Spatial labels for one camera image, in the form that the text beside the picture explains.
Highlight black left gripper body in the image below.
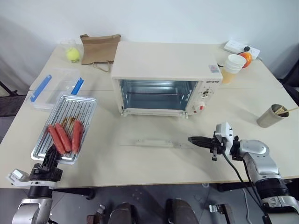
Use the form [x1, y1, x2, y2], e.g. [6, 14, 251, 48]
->
[28, 163, 64, 184]

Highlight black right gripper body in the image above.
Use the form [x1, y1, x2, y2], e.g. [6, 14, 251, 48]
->
[209, 137, 227, 161]

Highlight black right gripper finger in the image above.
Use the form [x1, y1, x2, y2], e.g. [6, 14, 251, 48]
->
[189, 140, 212, 148]
[187, 136, 213, 143]

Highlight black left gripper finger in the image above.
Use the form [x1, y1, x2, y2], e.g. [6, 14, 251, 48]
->
[43, 145, 59, 168]

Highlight glass toaster oven door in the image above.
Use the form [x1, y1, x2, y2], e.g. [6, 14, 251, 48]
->
[119, 111, 195, 150]

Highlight silver ribbed baking tray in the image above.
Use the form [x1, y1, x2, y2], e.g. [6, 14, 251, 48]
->
[30, 94, 98, 165]

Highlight red sausage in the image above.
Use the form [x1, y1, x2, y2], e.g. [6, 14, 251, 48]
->
[55, 123, 72, 152]
[47, 125, 67, 155]
[71, 120, 85, 154]

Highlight white red oven knob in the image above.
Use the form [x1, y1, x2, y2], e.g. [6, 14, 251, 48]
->
[193, 102, 206, 113]

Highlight cream toaster oven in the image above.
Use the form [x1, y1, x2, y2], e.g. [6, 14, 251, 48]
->
[111, 41, 224, 118]

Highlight grey cup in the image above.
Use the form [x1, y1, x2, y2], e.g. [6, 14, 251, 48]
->
[256, 104, 290, 129]

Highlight blue box latch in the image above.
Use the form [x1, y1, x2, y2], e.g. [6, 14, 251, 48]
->
[70, 77, 85, 95]
[30, 74, 53, 103]

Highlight wooden chopsticks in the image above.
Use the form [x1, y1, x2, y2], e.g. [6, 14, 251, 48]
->
[274, 106, 295, 116]

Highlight clear plastic storage box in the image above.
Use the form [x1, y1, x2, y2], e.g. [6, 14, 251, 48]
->
[29, 67, 85, 111]

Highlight stack of paper cups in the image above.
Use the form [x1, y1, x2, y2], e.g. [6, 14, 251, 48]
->
[220, 54, 248, 85]

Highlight black tripod leg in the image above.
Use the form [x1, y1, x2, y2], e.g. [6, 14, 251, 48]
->
[0, 80, 19, 97]

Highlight orange ball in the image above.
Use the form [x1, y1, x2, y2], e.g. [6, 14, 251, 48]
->
[239, 52, 254, 69]

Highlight white power strip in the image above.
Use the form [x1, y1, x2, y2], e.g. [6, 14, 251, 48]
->
[223, 39, 261, 59]

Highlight yellow tennis ball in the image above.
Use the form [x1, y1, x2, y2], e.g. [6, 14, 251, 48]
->
[65, 47, 81, 63]

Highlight clear plastic cup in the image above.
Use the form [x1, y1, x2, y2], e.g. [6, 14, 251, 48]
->
[59, 38, 82, 64]

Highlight brown paper bag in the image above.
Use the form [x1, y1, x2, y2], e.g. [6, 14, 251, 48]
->
[79, 34, 121, 72]

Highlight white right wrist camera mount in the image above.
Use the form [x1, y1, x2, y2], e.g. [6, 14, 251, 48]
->
[214, 121, 235, 143]

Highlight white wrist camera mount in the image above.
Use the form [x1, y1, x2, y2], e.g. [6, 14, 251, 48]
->
[214, 121, 235, 143]
[6, 168, 57, 189]

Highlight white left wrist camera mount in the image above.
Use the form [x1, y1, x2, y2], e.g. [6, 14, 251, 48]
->
[6, 168, 57, 189]

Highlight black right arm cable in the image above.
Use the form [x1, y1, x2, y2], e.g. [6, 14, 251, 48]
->
[221, 151, 270, 224]

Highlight white cable under table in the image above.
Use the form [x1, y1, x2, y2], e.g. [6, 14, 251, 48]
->
[241, 187, 251, 211]

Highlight caster wheel bracket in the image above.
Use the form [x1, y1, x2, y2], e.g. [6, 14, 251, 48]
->
[208, 203, 235, 224]

